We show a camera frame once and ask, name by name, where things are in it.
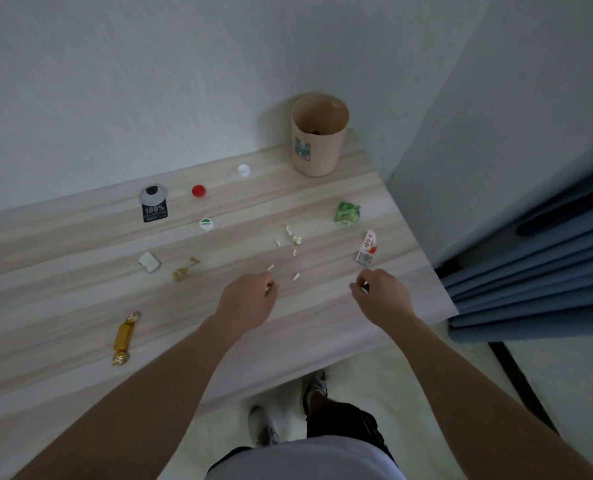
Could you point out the crumpled gold foil wrapper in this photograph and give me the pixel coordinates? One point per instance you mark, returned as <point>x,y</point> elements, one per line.
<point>184,270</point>

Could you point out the person's right forearm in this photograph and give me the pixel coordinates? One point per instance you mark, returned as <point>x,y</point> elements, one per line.
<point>476,409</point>

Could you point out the white shirt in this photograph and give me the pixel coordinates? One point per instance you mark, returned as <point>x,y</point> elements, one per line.
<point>309,462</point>

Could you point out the person's grey shoe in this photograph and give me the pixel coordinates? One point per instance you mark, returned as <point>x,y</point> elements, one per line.
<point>315,385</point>
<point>262,425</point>

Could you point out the white cap with green label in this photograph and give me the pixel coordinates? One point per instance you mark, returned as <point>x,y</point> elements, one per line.
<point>206,224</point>

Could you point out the torn white wrapper piece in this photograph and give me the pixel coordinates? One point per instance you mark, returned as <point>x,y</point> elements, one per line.
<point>149,262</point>

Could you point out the black and silver foil tag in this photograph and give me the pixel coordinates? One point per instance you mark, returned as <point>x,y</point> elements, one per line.
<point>153,204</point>

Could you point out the green crumpled wrapper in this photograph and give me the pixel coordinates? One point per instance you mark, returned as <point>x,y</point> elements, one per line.
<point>347,213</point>

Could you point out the person's right thumb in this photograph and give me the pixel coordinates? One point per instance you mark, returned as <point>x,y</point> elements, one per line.
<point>356,291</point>

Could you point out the red and white packet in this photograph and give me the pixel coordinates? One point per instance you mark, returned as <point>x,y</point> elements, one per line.
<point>367,248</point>

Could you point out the person's right hand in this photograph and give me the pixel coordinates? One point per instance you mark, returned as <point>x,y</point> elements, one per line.
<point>386,297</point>

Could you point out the plain white bottle cap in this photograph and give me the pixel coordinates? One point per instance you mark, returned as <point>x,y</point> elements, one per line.
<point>244,169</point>

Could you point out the blue curtain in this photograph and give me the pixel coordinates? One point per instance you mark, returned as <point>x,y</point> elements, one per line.
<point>531,279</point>

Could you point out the person's left hand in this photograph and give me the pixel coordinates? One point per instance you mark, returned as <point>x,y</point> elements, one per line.
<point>244,302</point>

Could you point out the tan paper cup bin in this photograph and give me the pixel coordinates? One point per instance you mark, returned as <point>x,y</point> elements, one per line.
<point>319,144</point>

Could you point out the person's left forearm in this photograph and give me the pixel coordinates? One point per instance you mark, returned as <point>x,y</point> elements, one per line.
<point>141,409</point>

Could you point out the person's left grey shoe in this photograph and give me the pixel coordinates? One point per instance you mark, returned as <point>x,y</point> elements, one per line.
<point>262,425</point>

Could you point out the person's right grey shoe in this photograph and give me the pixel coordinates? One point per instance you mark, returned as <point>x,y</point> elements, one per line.
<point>315,385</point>

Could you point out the person's left fingers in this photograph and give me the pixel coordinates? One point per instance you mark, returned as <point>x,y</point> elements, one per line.
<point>270,284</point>

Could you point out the gold wrapped candy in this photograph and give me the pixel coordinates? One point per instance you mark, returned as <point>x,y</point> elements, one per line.
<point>123,338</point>

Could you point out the scattered white paper scraps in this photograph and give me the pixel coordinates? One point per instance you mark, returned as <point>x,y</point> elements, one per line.
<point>295,238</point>

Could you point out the red bottle cap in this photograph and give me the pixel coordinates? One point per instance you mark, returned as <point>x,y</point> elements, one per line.
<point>198,190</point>

